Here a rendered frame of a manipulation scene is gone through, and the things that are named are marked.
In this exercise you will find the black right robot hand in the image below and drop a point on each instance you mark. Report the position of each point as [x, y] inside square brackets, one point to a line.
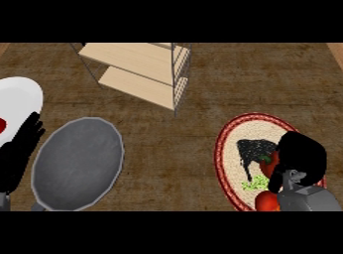
[302, 152]

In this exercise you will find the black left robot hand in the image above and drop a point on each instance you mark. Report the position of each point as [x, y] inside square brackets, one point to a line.
[14, 155]

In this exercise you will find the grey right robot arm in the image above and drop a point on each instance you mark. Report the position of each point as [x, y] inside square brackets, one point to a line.
[308, 198]

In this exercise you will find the red bell pepper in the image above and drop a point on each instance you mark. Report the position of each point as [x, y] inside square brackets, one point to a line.
[270, 165]

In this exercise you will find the oval red-rimmed woven placemat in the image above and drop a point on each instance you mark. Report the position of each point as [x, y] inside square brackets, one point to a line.
[239, 172]

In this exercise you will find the grey round pan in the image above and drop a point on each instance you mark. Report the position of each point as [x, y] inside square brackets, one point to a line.
[78, 165]

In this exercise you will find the white oval dish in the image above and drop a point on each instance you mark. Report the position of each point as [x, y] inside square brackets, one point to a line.
[11, 99]

